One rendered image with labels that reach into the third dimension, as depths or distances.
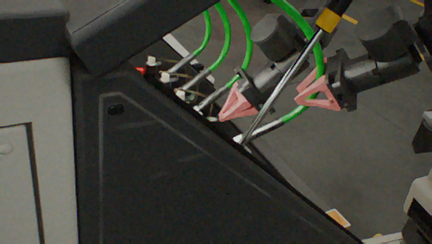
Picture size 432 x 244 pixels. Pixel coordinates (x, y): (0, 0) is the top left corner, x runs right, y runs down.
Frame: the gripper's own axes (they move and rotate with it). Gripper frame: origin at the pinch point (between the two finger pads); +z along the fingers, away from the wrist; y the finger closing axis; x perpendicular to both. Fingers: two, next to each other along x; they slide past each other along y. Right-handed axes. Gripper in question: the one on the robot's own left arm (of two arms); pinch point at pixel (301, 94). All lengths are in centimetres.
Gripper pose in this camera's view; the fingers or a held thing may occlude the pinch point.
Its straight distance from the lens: 81.4
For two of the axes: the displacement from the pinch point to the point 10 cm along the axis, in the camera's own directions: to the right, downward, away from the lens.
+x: 5.7, 6.7, 4.8
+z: -7.8, 2.7, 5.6
